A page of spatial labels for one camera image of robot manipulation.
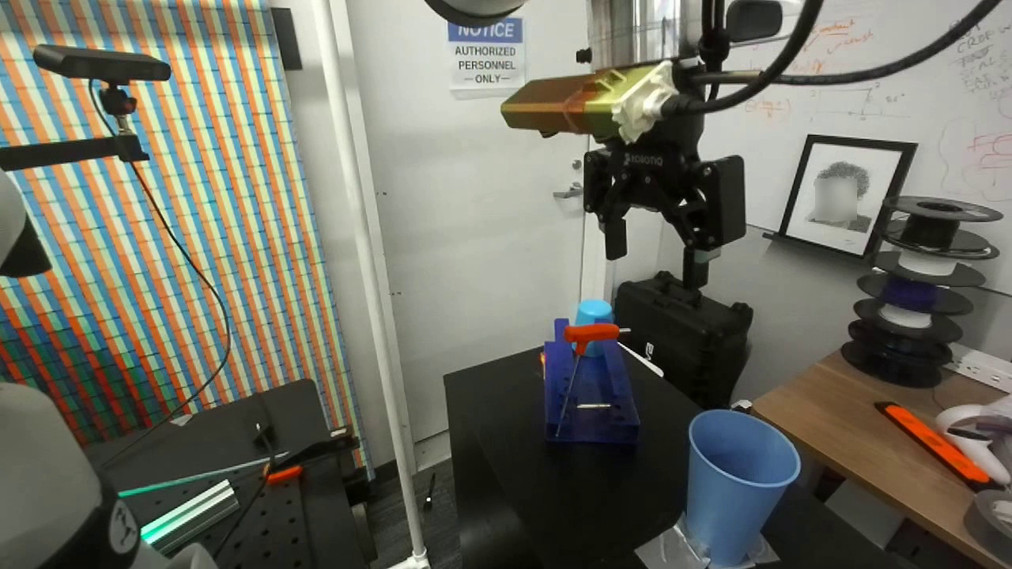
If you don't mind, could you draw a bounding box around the purple filament spool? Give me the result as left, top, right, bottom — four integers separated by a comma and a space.
853, 276, 980, 320

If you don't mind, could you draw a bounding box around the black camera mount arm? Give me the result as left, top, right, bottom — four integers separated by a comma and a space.
0, 132, 156, 175

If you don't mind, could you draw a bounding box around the black hard case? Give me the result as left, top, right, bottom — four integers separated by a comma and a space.
609, 269, 760, 413

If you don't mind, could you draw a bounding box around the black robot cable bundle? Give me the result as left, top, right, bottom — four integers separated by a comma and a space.
688, 0, 1005, 120

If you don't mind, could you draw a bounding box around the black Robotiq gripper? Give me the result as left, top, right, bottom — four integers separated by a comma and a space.
581, 144, 748, 292

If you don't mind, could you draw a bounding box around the black cabinet table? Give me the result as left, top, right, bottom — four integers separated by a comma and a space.
440, 343, 920, 569

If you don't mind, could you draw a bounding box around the thin aluminium bar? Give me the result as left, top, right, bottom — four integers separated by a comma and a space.
115, 457, 275, 507

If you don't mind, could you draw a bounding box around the grey tape roll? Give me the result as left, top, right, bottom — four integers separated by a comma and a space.
962, 487, 1012, 563

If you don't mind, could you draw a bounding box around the blue plastic tool holder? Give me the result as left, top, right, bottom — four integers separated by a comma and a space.
540, 317, 646, 449

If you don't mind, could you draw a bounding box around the blue white notice sign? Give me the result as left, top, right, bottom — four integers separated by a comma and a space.
446, 16, 527, 97

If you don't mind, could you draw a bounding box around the white plastic device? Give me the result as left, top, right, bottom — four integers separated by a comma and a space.
933, 391, 1012, 487

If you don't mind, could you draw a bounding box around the black perforated breadboard table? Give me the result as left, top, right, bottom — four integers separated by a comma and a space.
87, 377, 374, 569

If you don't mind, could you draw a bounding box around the silver tape patch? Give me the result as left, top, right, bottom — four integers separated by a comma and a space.
631, 520, 784, 569

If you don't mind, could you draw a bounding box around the black wall bracket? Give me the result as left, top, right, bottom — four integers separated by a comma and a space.
265, 2, 306, 76

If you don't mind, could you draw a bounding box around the thick aluminium extrusion bar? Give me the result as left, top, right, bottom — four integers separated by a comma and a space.
137, 477, 242, 550

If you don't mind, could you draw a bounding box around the small light blue cup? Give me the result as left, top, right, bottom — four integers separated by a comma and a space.
571, 297, 616, 328

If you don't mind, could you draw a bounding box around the wooden desk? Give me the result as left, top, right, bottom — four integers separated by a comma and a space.
752, 350, 1012, 569

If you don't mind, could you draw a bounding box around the white flat box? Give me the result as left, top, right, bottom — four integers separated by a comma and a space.
953, 345, 1012, 397

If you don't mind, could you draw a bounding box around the orange utility knife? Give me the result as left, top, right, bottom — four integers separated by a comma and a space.
872, 399, 999, 489

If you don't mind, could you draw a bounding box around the orange handled screwdriver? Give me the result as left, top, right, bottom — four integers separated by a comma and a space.
559, 320, 667, 381

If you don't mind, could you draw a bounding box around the white filament spool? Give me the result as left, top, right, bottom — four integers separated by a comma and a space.
850, 303, 964, 339
858, 251, 993, 292

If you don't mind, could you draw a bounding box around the empty black filament spool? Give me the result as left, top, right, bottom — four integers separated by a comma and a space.
881, 196, 1005, 262

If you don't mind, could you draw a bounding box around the white door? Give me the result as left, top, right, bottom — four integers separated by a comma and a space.
344, 0, 600, 452

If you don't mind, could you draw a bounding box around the striped colourful backdrop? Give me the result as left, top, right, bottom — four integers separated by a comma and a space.
0, 0, 369, 452

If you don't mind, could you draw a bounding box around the black framed portrait picture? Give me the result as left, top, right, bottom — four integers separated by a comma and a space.
774, 132, 920, 262

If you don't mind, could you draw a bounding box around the white metal pole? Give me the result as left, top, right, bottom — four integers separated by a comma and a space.
312, 0, 433, 569

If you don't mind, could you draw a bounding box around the black camera cable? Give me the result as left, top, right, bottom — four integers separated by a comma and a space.
92, 87, 237, 423

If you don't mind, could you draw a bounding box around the large blue plastic cup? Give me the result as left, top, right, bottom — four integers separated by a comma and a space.
682, 408, 804, 569

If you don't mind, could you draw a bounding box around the black stereo camera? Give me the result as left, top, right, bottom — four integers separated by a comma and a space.
27, 42, 173, 89

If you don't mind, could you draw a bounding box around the black clamp orange handle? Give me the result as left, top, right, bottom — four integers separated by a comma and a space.
250, 420, 364, 492

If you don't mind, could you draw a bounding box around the large whiteboard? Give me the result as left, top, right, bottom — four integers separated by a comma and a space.
699, 0, 1012, 267

